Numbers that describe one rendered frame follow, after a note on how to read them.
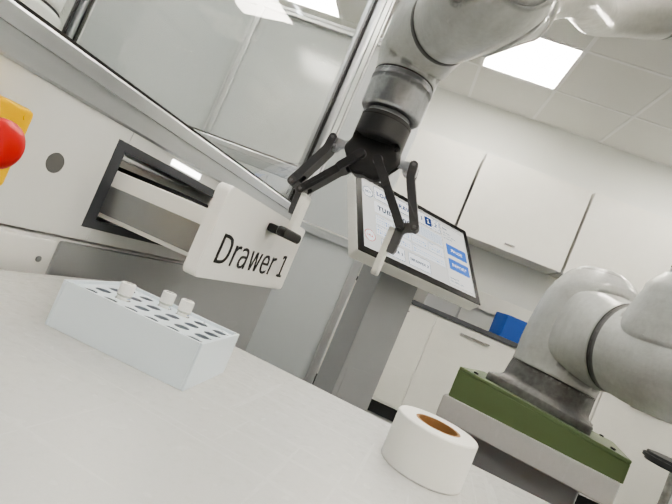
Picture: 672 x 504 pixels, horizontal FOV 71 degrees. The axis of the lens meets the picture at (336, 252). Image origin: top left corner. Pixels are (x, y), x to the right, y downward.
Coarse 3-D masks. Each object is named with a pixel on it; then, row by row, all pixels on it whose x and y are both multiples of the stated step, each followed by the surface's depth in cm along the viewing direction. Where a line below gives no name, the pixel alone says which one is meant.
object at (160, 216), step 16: (128, 176) 58; (112, 192) 58; (128, 192) 57; (144, 192) 57; (160, 192) 56; (112, 208) 57; (128, 208) 57; (144, 208) 56; (160, 208) 56; (176, 208) 56; (192, 208) 55; (128, 224) 57; (144, 224) 56; (160, 224) 56; (176, 224) 55; (192, 224) 55; (160, 240) 56; (176, 240) 55; (192, 240) 54
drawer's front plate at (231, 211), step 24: (216, 192) 53; (240, 192) 55; (216, 216) 52; (240, 216) 57; (264, 216) 63; (216, 240) 54; (240, 240) 59; (264, 240) 66; (288, 240) 75; (192, 264) 52; (216, 264) 56; (240, 264) 62; (288, 264) 79
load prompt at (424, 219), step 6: (378, 192) 149; (378, 198) 148; (384, 198) 150; (402, 204) 155; (402, 210) 153; (420, 216) 158; (426, 216) 161; (420, 222) 156; (426, 222) 159; (432, 222) 161; (438, 222) 164; (432, 228) 159; (438, 228) 162
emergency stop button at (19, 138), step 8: (0, 120) 36; (8, 120) 36; (0, 128) 36; (8, 128) 36; (16, 128) 37; (0, 136) 36; (8, 136) 36; (16, 136) 37; (24, 136) 38; (0, 144) 36; (8, 144) 36; (16, 144) 37; (24, 144) 38; (0, 152) 36; (8, 152) 37; (16, 152) 37; (0, 160) 36; (8, 160) 37; (16, 160) 38; (0, 168) 37
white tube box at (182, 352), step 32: (64, 288) 37; (96, 288) 40; (64, 320) 36; (96, 320) 36; (128, 320) 36; (160, 320) 38; (192, 320) 42; (128, 352) 36; (160, 352) 35; (192, 352) 35; (224, 352) 41; (192, 384) 36
